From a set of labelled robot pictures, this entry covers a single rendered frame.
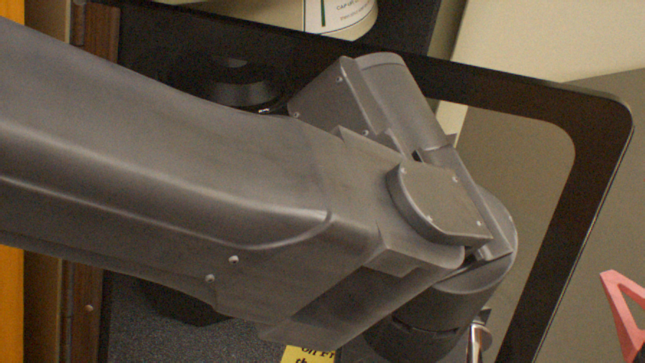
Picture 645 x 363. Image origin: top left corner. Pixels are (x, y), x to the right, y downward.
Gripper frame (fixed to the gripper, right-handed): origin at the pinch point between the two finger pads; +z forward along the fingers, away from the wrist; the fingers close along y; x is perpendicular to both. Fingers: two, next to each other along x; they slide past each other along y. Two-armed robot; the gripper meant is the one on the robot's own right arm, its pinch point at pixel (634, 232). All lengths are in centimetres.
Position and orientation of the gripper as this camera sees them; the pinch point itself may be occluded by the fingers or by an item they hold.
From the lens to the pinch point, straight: 82.2
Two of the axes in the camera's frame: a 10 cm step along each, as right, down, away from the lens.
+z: -4.8, -5.9, 6.5
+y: 1.7, -7.8, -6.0
